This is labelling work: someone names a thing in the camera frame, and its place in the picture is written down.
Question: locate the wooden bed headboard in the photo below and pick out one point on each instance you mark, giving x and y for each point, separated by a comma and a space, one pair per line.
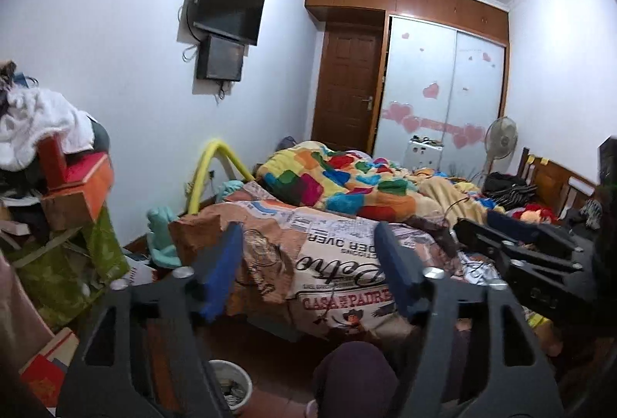
554, 182

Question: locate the dark clothes pile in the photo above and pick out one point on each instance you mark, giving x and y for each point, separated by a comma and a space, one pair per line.
99, 138

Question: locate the black patterned clothing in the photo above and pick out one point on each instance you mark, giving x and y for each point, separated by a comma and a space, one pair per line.
590, 210

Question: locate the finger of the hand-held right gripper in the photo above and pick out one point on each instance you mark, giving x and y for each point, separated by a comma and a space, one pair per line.
511, 223
482, 235

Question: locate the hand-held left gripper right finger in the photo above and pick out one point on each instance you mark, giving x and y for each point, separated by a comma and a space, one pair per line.
397, 268

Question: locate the pale pink cloth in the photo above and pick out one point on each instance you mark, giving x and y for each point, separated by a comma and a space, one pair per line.
19, 312

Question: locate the orange red box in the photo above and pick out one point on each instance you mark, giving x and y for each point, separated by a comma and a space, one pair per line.
82, 179

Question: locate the pink heart stickers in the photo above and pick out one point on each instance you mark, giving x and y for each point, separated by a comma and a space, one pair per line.
412, 119

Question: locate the red carton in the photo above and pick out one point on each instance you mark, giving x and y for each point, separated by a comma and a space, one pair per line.
41, 374

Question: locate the person's dark trousered leg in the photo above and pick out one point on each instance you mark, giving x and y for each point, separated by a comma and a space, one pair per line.
354, 379

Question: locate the green leaf print bag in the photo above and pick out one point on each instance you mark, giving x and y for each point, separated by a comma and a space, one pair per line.
72, 268

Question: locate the small black wall monitor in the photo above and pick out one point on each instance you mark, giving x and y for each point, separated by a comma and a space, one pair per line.
221, 59

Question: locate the colourful patchwork blanket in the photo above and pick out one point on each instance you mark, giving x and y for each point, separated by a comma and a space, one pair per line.
347, 177

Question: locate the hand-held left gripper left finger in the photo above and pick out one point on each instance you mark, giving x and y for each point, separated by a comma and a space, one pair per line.
224, 273

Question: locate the yellow foam tube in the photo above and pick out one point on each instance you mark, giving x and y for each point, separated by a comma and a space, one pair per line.
207, 167

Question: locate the black wall television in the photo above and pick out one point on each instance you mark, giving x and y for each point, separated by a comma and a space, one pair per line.
231, 6

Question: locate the red plush toy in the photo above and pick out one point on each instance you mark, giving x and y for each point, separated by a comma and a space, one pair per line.
532, 213

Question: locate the wooden sliding door wardrobe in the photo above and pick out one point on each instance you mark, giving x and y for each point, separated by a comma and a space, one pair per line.
434, 71

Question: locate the standing electric fan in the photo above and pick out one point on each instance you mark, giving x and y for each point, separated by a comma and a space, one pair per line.
501, 138

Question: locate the pink slipper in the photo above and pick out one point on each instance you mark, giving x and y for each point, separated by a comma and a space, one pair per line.
311, 408

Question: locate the brown wooden door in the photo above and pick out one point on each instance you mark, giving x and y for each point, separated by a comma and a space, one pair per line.
349, 85

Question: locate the white paper bag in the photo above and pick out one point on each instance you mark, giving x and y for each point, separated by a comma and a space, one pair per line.
140, 271

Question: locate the white plastic bucket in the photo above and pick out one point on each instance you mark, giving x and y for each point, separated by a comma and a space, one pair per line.
241, 398

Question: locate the white appliance box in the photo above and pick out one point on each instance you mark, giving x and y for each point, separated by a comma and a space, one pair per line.
424, 153

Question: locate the newspaper print bedsheet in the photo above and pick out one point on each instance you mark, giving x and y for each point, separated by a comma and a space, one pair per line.
299, 263

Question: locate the person's right hand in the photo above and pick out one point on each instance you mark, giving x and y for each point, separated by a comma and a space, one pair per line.
554, 341

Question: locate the black striped clothing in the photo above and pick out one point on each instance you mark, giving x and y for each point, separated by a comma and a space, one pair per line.
508, 189

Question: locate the white cloth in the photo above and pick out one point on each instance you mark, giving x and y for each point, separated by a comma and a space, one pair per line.
38, 124

